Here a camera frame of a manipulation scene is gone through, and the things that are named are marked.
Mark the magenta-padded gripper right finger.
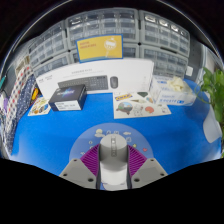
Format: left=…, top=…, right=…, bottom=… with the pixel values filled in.
left=126, top=143, right=169, bottom=190

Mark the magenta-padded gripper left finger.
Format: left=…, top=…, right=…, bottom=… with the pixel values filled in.
left=59, top=143, right=101, bottom=190

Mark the white computer mouse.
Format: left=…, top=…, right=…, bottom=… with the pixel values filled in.
left=98, top=133, right=129, bottom=191

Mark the round blue printed mouse pad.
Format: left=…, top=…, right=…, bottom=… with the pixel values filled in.
left=68, top=122, right=155, bottom=166

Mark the white cartoon sticker sheet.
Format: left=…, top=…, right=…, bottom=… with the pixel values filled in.
left=113, top=91, right=172, bottom=120

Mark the small black product box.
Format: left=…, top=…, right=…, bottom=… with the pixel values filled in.
left=48, top=83, right=88, bottom=112

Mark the white plant pot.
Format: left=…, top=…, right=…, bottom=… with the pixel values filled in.
left=202, top=105, right=223, bottom=144

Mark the white tissue box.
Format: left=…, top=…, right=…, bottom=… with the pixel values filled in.
left=148, top=74, right=198, bottom=107

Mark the yellow plastic object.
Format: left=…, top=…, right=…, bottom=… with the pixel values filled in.
left=30, top=87, right=40, bottom=103

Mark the white keyboard packaging box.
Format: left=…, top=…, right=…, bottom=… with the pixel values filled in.
left=35, top=58, right=155, bottom=101

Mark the green leafy plant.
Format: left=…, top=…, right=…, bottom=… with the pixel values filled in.
left=194, top=66, right=224, bottom=158

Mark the white wicker basket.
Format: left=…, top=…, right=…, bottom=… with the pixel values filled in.
left=14, top=54, right=31, bottom=79

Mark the yellow and blue box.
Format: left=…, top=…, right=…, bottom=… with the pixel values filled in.
left=75, top=34, right=124, bottom=64

